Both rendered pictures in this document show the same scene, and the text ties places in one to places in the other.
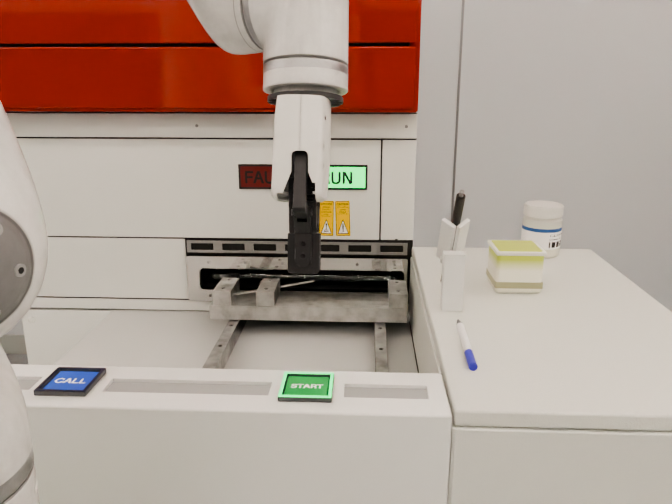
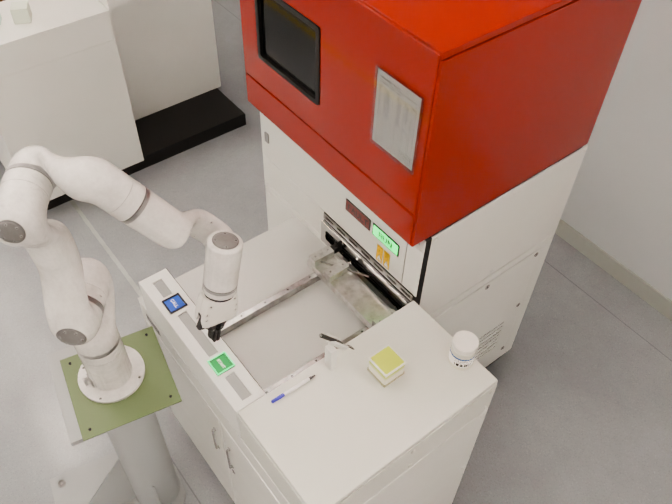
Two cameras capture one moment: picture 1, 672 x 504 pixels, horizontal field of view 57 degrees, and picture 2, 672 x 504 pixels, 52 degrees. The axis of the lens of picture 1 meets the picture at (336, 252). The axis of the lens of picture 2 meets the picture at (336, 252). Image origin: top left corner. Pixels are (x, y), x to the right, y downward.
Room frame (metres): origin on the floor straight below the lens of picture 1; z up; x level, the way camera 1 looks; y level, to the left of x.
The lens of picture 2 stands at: (0.13, -0.94, 2.60)
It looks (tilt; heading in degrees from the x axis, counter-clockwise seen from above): 48 degrees down; 48
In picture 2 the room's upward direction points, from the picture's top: 2 degrees clockwise
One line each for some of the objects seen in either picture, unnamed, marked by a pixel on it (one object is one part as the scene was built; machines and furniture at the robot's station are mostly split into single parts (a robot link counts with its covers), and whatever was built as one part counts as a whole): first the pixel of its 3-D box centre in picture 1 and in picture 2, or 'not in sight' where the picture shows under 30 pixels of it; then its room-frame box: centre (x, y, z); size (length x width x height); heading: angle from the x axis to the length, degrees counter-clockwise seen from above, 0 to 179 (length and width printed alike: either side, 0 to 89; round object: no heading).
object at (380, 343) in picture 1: (381, 369); (327, 355); (0.90, -0.07, 0.84); 0.50 x 0.02 x 0.03; 177
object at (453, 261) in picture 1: (451, 261); (335, 348); (0.85, -0.17, 1.03); 0.06 x 0.04 x 0.13; 177
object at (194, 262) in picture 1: (296, 279); (363, 268); (1.18, 0.08, 0.89); 0.44 x 0.02 x 0.10; 87
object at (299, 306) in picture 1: (309, 306); (351, 291); (1.10, 0.05, 0.87); 0.36 x 0.08 x 0.03; 87
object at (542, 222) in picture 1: (541, 228); (463, 350); (1.12, -0.38, 1.01); 0.07 x 0.07 x 0.10
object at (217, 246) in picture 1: (296, 247); (366, 254); (1.18, 0.08, 0.96); 0.44 x 0.01 x 0.02; 87
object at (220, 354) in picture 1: (214, 365); (276, 298); (0.91, 0.20, 0.84); 0.50 x 0.02 x 0.03; 177
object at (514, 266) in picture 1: (514, 266); (386, 366); (0.93, -0.28, 1.00); 0.07 x 0.07 x 0.07; 88
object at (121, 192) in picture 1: (207, 215); (334, 208); (1.20, 0.26, 1.02); 0.82 x 0.03 x 0.40; 87
